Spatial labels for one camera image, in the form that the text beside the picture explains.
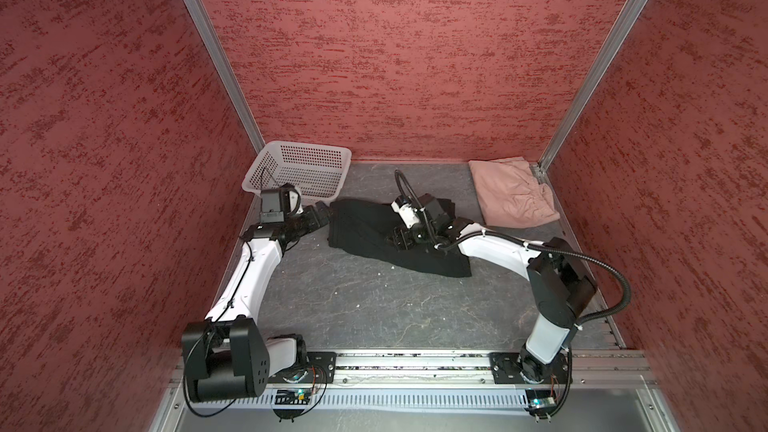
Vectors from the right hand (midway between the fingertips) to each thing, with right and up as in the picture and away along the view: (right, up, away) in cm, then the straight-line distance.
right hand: (396, 237), depth 88 cm
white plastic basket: (-32, +22, +29) cm, 49 cm away
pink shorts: (+43, +13, +20) cm, 49 cm away
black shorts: (-10, +2, +6) cm, 12 cm away
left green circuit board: (-26, -37, -17) cm, 48 cm away
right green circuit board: (+35, -37, -17) cm, 54 cm away
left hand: (-21, +5, -4) cm, 22 cm away
